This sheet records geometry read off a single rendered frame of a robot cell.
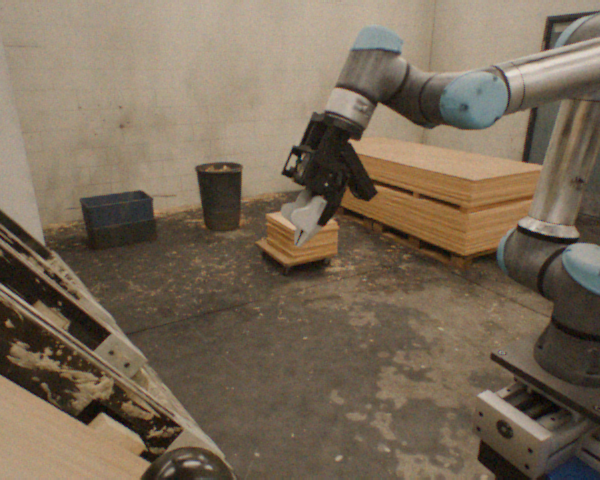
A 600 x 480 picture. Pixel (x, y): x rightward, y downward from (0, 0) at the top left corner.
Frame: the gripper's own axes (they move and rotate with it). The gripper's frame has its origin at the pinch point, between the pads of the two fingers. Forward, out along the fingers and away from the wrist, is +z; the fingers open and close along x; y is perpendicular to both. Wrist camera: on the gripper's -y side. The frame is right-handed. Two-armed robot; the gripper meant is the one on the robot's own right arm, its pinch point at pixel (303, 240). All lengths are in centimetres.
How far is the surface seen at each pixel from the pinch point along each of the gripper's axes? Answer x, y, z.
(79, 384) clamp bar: 2.4, 26.3, 28.8
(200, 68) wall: -488, -115, -95
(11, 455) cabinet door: 24.1, 35.8, 23.1
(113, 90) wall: -488, -38, -29
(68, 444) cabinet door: 15.9, 29.0, 28.0
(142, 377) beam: -35, 2, 48
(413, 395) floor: -79, -161, 64
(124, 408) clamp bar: 1.6, 18.6, 32.4
